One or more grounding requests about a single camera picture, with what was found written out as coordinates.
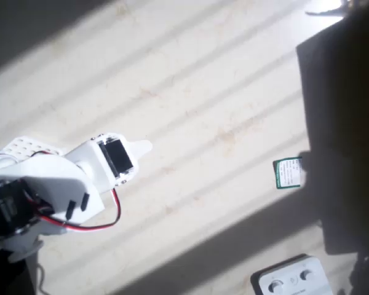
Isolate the white device with knobs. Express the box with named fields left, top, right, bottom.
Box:
left=250, top=253, right=333, bottom=295

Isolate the red black white gripper cable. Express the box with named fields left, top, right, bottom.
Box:
left=38, top=187, right=122, bottom=234

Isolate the black box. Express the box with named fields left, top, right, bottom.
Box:
left=0, top=250, right=39, bottom=295

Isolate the black knitted fabric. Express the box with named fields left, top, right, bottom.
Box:
left=349, top=245, right=369, bottom=295

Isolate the large dark flat panel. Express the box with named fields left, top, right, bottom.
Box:
left=296, top=12, right=369, bottom=256

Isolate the thin grey cable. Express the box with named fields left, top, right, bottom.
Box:
left=35, top=261, right=47, bottom=295

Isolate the green bordered paper label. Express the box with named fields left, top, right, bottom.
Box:
left=272, top=156, right=304, bottom=189

